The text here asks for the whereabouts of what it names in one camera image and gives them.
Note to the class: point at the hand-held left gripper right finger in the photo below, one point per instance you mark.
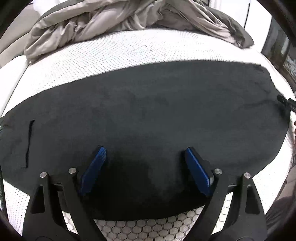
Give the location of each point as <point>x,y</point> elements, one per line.
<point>197,171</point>

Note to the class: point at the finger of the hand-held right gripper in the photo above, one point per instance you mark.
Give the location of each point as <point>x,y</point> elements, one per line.
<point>285,100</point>

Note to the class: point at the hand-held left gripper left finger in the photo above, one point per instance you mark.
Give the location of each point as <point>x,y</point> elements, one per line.
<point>93,171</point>

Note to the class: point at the black pants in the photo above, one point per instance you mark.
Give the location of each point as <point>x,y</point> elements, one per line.
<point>150,111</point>

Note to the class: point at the glass door wardrobe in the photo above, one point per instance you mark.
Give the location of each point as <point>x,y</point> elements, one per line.
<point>277,44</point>

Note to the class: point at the person's dark grey clothing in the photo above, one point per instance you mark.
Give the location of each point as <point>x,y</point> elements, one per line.
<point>277,213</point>

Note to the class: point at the white curtain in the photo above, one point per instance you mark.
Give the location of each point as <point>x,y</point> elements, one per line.
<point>230,9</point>

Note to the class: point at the white honeycomb mattress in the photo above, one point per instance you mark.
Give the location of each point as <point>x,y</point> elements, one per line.
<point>115,51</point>

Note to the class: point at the white pillow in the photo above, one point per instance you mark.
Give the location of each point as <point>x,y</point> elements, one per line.
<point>11,69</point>

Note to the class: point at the beige padded headboard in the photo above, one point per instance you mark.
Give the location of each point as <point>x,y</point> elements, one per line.
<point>13,39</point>

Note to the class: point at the grey duvet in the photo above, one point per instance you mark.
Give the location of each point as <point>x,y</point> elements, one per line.
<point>115,18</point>

